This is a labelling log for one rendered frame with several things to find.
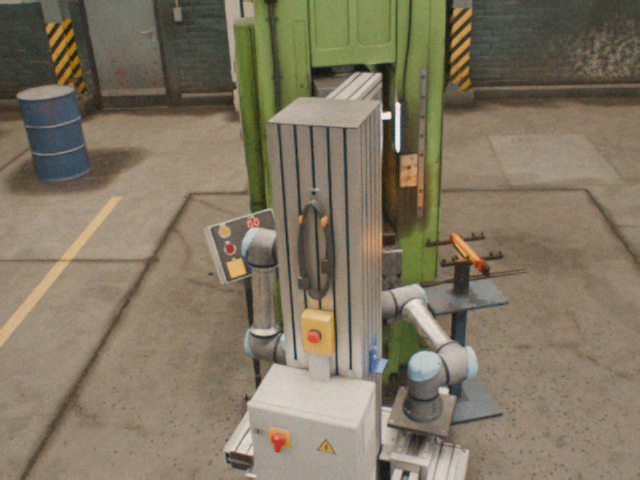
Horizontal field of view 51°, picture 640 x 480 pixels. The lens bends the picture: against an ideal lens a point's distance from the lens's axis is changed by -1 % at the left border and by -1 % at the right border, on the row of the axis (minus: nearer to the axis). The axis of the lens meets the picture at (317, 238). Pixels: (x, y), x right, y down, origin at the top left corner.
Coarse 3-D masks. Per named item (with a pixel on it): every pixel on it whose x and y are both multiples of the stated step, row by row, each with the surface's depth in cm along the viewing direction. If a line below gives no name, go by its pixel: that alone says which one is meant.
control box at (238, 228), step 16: (224, 224) 314; (240, 224) 318; (256, 224) 321; (272, 224) 325; (208, 240) 316; (224, 240) 313; (240, 240) 317; (224, 256) 312; (240, 256) 316; (224, 272) 311
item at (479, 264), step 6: (450, 234) 342; (456, 234) 341; (456, 240) 336; (462, 240) 335; (462, 246) 329; (468, 246) 329; (468, 252) 324; (474, 252) 323; (474, 258) 318; (480, 264) 313; (486, 264) 310; (480, 270) 313; (486, 270) 308; (486, 276) 309
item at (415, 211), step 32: (416, 0) 306; (416, 32) 313; (384, 64) 346; (416, 64) 320; (384, 96) 353; (416, 96) 327; (384, 128) 362; (416, 128) 334; (384, 160) 370; (384, 192) 379; (416, 192) 350; (416, 224) 359; (416, 256) 368; (416, 352) 398
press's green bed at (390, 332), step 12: (384, 324) 363; (396, 324) 363; (384, 336) 366; (396, 336) 367; (384, 348) 375; (396, 348) 371; (396, 360) 375; (384, 372) 378; (396, 372) 379; (384, 384) 381; (396, 384) 383
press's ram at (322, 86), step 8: (312, 72) 333; (320, 72) 332; (360, 72) 329; (368, 72) 328; (312, 80) 322; (320, 80) 318; (328, 80) 317; (336, 80) 317; (344, 80) 316; (312, 88) 326; (320, 88) 305; (328, 88) 305; (312, 96) 329; (320, 96) 307; (376, 96) 310; (384, 112) 335
